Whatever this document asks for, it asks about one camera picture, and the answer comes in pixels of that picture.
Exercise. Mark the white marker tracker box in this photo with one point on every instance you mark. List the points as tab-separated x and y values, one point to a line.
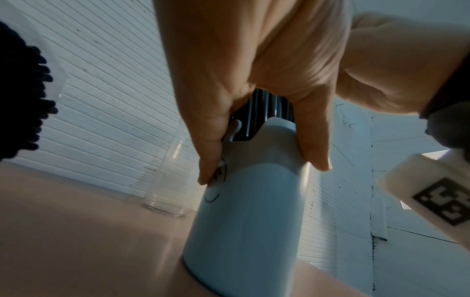
422	182

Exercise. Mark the person's right hand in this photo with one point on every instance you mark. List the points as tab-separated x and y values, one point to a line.
389	66

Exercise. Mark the clear drinking glass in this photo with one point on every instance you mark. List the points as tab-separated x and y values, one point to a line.
170	185

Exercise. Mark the pale blue insulated bottle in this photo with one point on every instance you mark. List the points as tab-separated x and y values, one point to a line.
246	220

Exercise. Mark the person's left hand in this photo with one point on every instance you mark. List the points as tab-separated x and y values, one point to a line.
227	52

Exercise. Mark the dark blue fluffy cloth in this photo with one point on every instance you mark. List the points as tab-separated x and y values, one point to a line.
18	95

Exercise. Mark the black ribbed bottle cap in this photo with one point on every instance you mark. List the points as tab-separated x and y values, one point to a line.
262	116

